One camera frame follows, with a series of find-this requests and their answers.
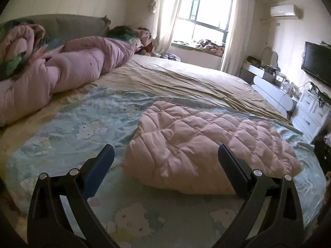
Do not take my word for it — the white drawer cabinet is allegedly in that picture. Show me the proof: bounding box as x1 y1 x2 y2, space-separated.
291 88 330 144

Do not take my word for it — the window with green frame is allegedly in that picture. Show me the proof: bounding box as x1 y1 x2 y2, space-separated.
173 0 234 45

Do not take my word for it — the grey headboard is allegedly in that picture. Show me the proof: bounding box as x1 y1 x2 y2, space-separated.
26 14 111 42

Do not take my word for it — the pink quilted jacket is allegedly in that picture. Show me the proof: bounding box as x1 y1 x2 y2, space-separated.
122 101 301 195

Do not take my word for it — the beige bed sheet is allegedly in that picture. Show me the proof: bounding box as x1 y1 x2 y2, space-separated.
0 54 293 156

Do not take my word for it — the pile of clothes by headboard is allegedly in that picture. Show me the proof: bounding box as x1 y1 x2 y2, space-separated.
106 25 154 57

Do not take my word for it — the white air conditioner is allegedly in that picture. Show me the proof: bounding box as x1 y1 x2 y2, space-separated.
270 5 303 19

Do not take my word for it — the white curtain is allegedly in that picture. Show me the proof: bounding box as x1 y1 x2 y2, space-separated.
150 0 182 54
221 0 255 76

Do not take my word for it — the white dressing table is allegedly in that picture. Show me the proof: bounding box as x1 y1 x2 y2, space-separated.
239 62 297 119

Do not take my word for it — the pink rolled duvet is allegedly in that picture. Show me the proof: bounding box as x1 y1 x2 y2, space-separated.
1 23 134 126

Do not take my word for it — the black wall television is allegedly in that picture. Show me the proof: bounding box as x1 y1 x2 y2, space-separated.
301 42 331 87

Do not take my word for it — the white right curtain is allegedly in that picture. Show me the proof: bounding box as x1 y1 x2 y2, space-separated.
221 0 255 76

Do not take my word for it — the white chair with round back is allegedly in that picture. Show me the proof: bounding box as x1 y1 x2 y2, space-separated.
260 47 278 70

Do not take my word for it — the clutter on window sill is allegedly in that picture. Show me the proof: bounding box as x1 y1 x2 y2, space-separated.
171 39 225 57

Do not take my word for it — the white left curtain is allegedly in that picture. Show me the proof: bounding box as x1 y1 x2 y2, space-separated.
150 0 182 54

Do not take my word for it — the light blue cartoon blanket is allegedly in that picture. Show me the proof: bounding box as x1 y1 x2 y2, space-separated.
0 85 327 248

